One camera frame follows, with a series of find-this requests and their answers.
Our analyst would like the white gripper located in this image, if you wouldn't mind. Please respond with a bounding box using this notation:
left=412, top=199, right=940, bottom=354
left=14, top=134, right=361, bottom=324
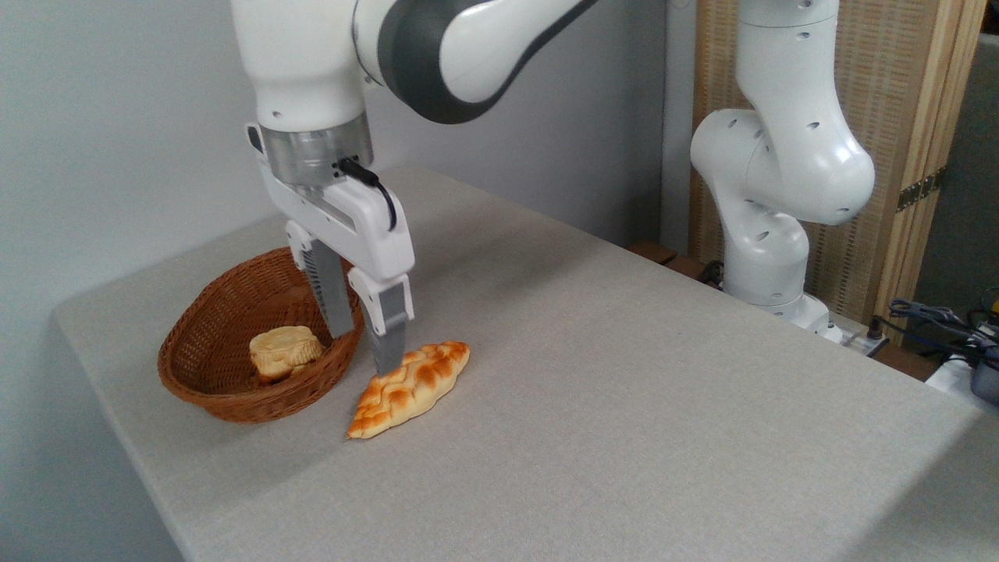
left=246, top=123, right=416, bottom=377

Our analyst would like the round pale bread bun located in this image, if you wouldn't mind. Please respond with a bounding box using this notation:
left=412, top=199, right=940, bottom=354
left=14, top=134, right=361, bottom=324
left=249, top=325, right=325, bottom=384

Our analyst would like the braided golden bread loaf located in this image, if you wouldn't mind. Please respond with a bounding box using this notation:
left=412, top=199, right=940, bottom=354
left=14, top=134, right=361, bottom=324
left=347, top=341, right=471, bottom=440

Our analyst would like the brown wicker basket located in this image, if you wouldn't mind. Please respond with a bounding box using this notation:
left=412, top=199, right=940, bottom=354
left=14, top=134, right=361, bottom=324
left=158, top=247, right=366, bottom=425

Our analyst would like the black metal screen hinge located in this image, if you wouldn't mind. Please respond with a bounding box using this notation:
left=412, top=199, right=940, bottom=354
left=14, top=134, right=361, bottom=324
left=896, top=168, right=947, bottom=213

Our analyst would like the wooden woven folding screen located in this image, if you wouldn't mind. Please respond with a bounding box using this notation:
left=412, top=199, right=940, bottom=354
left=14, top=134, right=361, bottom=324
left=691, top=0, right=988, bottom=344

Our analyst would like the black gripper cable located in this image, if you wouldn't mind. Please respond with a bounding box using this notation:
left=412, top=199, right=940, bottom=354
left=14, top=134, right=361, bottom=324
left=334, top=157, right=399, bottom=232

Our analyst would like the blue and black cable bundle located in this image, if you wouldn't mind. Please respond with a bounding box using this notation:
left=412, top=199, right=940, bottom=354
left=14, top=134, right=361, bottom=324
left=874, top=289, right=999, bottom=368

